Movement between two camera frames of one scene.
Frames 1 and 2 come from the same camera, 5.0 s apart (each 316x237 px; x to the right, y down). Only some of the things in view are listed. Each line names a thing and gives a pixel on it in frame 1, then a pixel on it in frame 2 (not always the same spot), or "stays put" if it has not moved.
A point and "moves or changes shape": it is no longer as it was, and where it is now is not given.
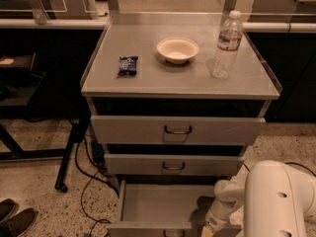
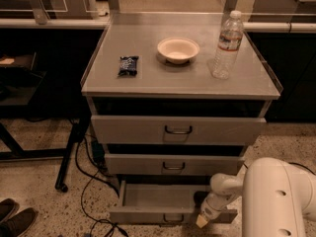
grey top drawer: [178, 120] stays put
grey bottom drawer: [162, 207] moves or changes shape
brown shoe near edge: [8, 207] stays put
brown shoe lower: [18, 224] stays put
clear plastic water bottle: [229, 40] stays put
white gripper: [213, 222] → [209, 210]
